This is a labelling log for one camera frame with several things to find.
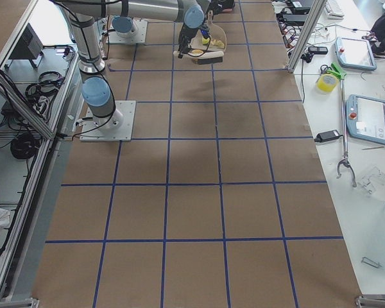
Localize aluminium frame post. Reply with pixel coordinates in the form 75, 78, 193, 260
286, 0, 326, 73

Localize yellow tape roll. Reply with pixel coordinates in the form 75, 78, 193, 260
316, 73, 338, 94

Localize black power adapter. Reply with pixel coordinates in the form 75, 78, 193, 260
314, 130, 343, 143

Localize yellow potato toy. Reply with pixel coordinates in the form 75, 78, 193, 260
191, 49, 203, 55

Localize teach pendant upper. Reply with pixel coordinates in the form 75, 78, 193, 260
334, 37, 377, 71

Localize white plastic dustpan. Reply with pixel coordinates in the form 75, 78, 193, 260
190, 10, 227, 54

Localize yellow green sponge piece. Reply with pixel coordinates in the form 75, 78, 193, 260
201, 38, 210, 45

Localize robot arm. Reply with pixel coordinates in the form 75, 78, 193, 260
56, 0, 235, 30
53, 1, 210, 81

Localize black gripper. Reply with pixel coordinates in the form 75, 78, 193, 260
210, 0, 235, 13
175, 24, 198, 58

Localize green handled reacher grabber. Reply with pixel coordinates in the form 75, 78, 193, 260
330, 62, 357, 188

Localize toy croissant bread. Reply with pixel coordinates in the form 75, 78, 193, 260
210, 38, 225, 49

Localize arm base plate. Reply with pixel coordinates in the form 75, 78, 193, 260
80, 101, 137, 142
108, 17, 148, 45

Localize teach pendant lower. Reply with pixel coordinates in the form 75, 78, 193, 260
346, 94, 385, 145

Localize teach pendant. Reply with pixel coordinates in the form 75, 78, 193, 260
334, 37, 377, 71
346, 94, 385, 145

